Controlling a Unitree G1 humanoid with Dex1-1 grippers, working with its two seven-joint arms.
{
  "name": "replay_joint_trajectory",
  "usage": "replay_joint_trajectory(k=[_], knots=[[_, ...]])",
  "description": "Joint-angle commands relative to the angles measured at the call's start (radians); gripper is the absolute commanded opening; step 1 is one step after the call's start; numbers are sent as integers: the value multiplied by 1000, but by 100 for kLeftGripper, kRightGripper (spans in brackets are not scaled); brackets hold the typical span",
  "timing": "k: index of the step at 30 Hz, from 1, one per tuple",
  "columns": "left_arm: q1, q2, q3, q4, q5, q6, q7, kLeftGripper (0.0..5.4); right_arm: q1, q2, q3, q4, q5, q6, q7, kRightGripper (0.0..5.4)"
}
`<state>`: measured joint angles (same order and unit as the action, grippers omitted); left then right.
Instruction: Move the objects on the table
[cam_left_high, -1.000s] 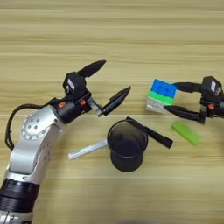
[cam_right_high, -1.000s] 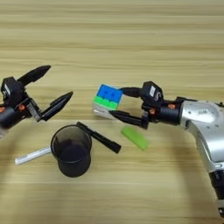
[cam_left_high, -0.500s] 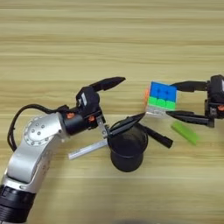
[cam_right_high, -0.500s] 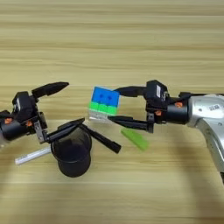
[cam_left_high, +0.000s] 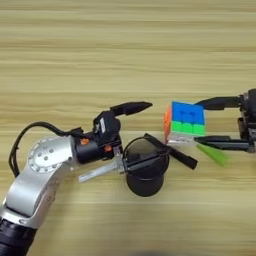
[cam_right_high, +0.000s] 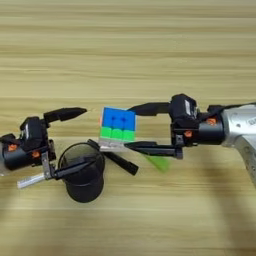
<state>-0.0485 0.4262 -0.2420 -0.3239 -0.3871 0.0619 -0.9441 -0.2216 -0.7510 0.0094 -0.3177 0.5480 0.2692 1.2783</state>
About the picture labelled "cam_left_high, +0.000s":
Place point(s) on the white pen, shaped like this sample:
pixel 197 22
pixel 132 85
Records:
pixel 96 172

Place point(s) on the black round cup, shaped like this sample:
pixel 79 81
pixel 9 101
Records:
pixel 146 183

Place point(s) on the left gripper labelled black box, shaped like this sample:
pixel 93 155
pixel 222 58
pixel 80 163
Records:
pixel 106 126

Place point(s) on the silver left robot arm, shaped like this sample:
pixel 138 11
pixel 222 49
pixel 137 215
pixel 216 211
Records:
pixel 36 180

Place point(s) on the black marker pen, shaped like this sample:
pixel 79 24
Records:
pixel 185 159

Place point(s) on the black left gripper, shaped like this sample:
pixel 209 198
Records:
pixel 88 150

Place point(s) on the green rectangular block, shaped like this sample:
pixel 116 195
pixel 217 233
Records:
pixel 215 156

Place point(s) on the multicoloured puzzle cube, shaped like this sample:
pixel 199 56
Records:
pixel 186 120

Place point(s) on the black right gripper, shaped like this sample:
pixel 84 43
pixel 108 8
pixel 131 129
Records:
pixel 250 126

